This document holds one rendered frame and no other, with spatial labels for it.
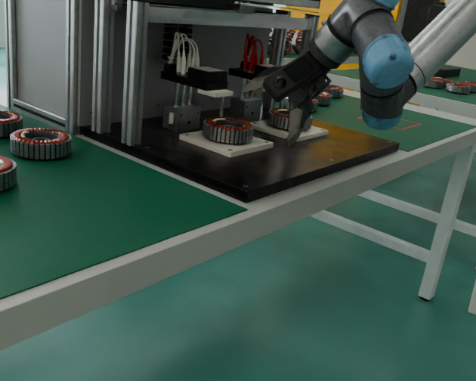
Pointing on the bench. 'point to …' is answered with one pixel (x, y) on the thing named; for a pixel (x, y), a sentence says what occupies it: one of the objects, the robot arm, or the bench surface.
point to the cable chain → (173, 39)
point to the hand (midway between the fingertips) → (263, 120)
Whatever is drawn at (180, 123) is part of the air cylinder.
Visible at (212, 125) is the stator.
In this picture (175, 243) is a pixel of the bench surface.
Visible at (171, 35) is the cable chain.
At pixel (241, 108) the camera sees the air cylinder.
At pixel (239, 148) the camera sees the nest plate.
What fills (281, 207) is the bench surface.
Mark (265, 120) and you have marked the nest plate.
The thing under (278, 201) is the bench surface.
